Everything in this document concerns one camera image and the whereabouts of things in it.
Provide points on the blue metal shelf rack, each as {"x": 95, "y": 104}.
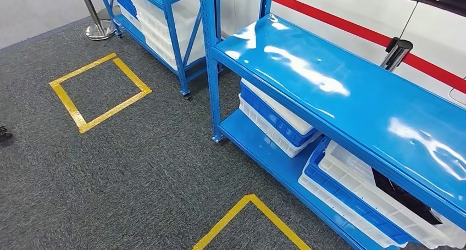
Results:
{"x": 171, "y": 33}
{"x": 346, "y": 88}

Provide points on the white car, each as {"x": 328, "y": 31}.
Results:
{"x": 437, "y": 33}

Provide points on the red barrier belt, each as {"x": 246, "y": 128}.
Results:
{"x": 437, "y": 71}
{"x": 327, "y": 17}

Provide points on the chrome stanchion with round base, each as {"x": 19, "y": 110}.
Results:
{"x": 98, "y": 28}

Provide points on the black plastic parts pile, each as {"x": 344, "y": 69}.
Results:
{"x": 404, "y": 197}

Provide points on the white plastic bin stack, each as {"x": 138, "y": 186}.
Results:
{"x": 156, "y": 26}

